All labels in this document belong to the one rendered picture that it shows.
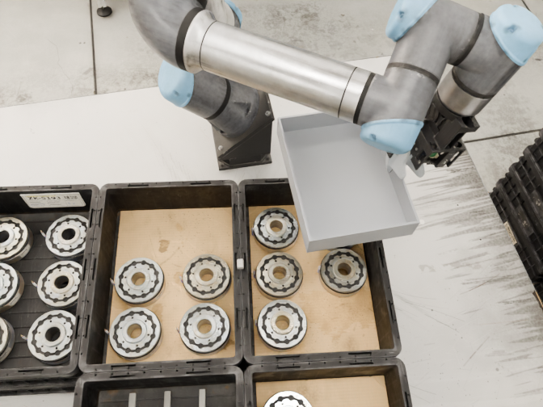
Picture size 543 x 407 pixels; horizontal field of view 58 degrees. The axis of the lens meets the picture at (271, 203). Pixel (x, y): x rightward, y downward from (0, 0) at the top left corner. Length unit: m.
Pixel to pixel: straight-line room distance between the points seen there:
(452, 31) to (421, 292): 0.74
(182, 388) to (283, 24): 2.16
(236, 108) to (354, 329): 0.59
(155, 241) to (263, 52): 0.58
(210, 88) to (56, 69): 1.63
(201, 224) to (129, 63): 1.63
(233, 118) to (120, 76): 1.44
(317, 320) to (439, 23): 0.64
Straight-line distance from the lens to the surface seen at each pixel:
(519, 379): 1.33
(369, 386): 1.08
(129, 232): 1.18
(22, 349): 1.16
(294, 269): 1.09
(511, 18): 0.75
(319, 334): 1.08
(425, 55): 0.71
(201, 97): 1.20
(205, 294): 1.06
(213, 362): 0.96
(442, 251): 1.36
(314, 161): 0.98
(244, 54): 0.73
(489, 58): 0.75
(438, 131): 0.85
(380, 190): 0.97
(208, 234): 1.15
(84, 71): 2.70
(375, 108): 0.69
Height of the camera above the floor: 1.87
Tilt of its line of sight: 61 degrees down
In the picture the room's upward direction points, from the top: 5 degrees clockwise
